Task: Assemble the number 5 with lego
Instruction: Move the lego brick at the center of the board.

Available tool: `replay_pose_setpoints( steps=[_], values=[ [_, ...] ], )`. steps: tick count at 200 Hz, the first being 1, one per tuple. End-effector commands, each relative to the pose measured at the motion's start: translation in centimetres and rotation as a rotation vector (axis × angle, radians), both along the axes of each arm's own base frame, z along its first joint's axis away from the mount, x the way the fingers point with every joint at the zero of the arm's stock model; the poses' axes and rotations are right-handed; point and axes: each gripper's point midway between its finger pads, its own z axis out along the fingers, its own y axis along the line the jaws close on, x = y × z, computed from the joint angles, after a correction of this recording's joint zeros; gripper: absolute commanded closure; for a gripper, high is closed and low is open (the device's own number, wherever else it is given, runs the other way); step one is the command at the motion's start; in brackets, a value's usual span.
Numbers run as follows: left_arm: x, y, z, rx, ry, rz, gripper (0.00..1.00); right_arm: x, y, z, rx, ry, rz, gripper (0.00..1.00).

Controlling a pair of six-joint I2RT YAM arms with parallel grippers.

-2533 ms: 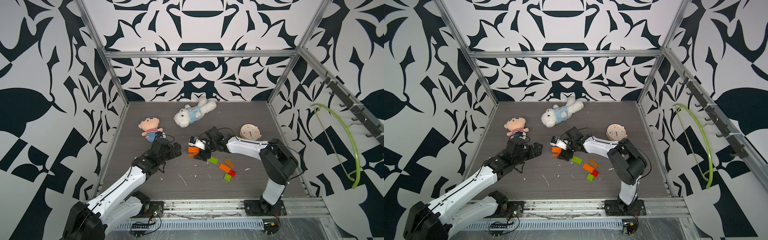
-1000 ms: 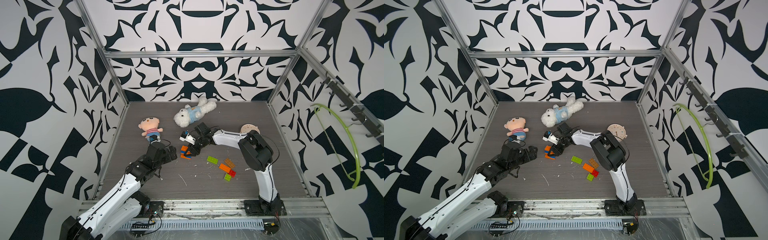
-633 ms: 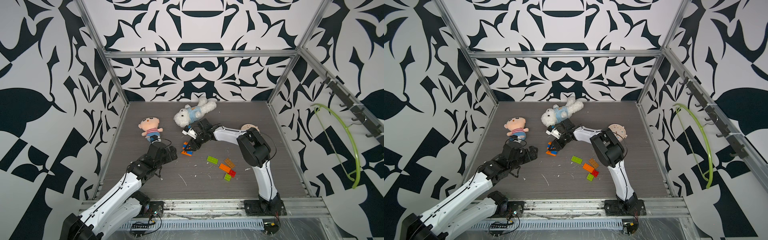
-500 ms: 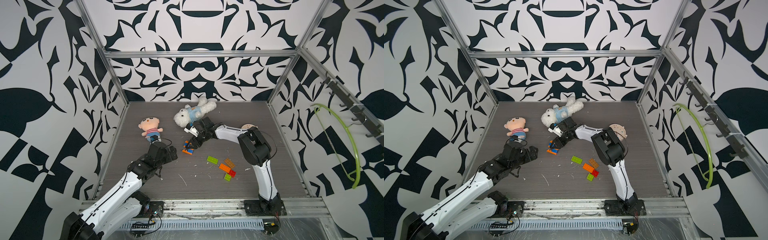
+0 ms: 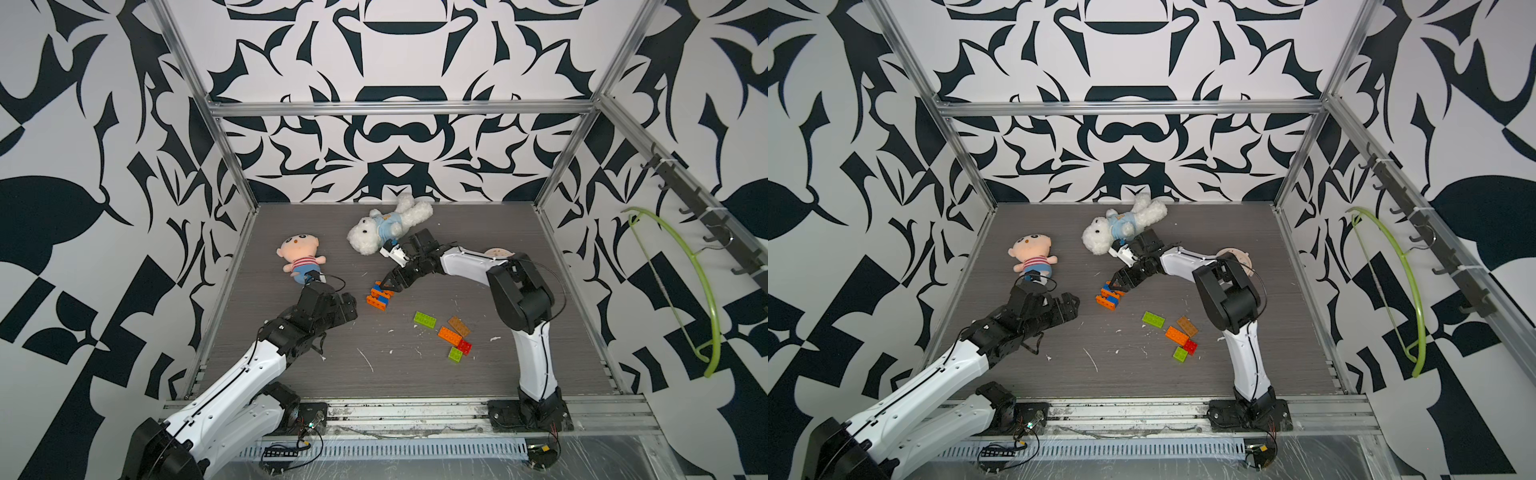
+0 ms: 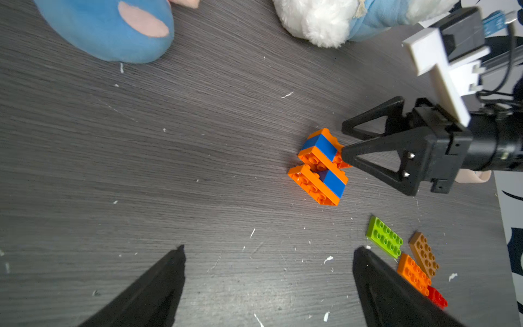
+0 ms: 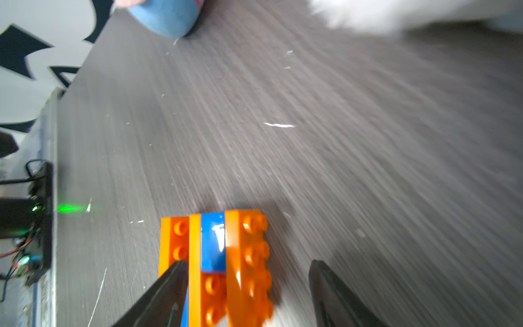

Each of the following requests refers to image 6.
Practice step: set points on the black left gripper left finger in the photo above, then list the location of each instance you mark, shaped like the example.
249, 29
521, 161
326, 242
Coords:
152, 300

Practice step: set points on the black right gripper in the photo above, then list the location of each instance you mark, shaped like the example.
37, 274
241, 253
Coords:
461, 143

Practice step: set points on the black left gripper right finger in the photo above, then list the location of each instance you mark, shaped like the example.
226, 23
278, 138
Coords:
389, 300

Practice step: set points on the orange 2x4 lego brick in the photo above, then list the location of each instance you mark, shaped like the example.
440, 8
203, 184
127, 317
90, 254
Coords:
311, 183
410, 271

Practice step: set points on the red 2x2 lego brick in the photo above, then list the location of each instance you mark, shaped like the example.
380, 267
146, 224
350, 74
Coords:
437, 298

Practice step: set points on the green 2x4 lego brick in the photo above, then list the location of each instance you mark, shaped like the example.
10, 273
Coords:
384, 237

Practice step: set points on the blue 2x2 lego brick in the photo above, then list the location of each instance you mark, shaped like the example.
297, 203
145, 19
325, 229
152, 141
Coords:
332, 182

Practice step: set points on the orange 2x3 lego brick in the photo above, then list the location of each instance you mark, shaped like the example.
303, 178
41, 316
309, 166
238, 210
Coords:
318, 161

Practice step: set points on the tan 2x4 lego brick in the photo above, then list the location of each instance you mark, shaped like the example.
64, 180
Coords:
423, 254

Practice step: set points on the pink round toy clock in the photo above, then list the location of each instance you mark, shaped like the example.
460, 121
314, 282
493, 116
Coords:
466, 176

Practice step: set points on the white teddy bear blue shirt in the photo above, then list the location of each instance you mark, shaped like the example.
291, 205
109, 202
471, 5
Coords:
331, 23

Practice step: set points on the plush doll striped shirt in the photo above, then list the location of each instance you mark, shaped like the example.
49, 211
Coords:
127, 31

